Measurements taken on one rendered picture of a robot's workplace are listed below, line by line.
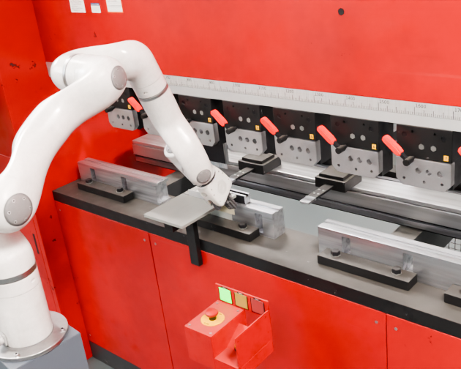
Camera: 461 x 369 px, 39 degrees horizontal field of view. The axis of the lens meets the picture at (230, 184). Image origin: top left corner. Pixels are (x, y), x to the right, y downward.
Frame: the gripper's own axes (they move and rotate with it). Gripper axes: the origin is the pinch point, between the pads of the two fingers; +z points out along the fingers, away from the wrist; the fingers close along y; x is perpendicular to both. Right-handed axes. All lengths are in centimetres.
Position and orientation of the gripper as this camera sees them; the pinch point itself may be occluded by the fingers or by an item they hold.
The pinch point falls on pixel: (230, 203)
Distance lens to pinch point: 209.5
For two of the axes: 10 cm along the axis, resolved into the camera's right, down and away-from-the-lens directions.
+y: 3.1, -8.3, 4.7
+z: 5.1, 5.6, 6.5
